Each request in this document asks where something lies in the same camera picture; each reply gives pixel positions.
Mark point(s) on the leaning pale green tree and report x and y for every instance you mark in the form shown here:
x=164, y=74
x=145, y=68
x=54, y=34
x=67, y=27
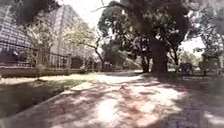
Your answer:
x=80, y=40

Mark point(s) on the reddish paved path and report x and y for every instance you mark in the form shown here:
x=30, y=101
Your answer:
x=126, y=103

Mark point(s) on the big dark tree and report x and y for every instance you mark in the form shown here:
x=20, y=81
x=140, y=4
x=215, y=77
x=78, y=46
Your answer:
x=151, y=33

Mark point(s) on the dark metal fence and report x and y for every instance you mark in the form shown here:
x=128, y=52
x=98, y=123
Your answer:
x=33, y=58

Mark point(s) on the grass strip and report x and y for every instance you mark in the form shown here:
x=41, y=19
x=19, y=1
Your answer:
x=30, y=91

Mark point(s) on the tall grey building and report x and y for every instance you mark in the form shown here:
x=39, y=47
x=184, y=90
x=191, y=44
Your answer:
x=30, y=30

